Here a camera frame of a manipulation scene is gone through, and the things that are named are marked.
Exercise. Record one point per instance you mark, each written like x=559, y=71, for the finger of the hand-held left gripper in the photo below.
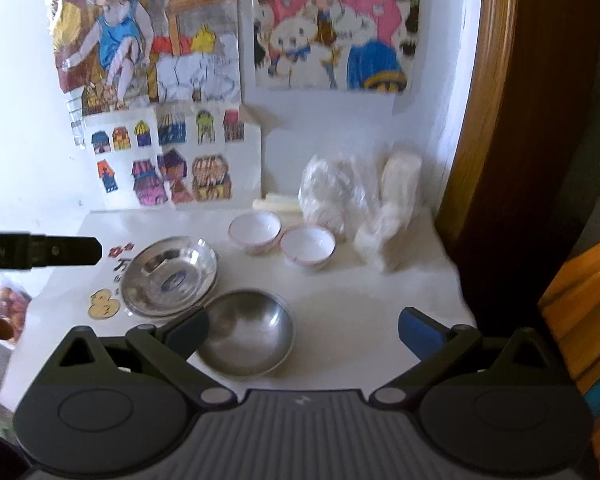
x=65, y=250

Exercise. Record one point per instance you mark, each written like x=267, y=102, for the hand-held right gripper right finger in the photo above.
x=422, y=332

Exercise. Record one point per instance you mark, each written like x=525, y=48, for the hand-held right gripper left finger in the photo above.
x=187, y=332

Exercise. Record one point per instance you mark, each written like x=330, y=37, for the wide-rim shallow steel plate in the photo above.
x=170, y=276

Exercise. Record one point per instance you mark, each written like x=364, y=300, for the steel bowl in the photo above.
x=252, y=332

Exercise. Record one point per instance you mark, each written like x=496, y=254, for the white red-rimmed ceramic bowl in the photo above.
x=307, y=242
x=255, y=230

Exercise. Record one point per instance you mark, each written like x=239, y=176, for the white printed table cover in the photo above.
x=360, y=300

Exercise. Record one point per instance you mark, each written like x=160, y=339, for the coloured drawing of houses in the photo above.
x=170, y=160

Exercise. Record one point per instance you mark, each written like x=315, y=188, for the white candle stick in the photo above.
x=275, y=206

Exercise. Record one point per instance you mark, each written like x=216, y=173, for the clear bag of white rolls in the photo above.
x=340, y=195

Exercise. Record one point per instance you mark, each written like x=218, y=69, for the orange printed sheet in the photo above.
x=585, y=340

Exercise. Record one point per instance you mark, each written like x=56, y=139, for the coloured drawing of child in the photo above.
x=120, y=50

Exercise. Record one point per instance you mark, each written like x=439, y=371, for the coloured drawing of teddy girl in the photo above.
x=330, y=25

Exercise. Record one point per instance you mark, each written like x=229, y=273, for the brown wooden frame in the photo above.
x=520, y=135

